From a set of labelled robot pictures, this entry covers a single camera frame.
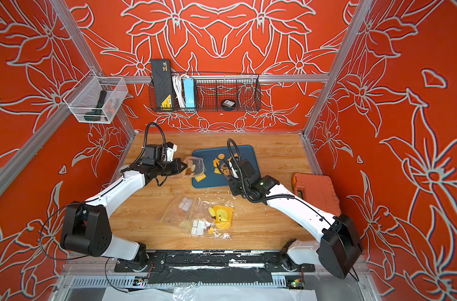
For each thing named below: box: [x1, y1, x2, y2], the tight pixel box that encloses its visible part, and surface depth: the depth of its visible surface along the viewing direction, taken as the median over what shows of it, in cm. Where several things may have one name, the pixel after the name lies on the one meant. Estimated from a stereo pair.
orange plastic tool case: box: [291, 173, 341, 217], surface depth 91 cm
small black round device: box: [220, 99, 237, 108], surface depth 97 cm
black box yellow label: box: [150, 58, 176, 112], surface depth 89 cm
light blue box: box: [183, 77, 196, 108], surface depth 92 cm
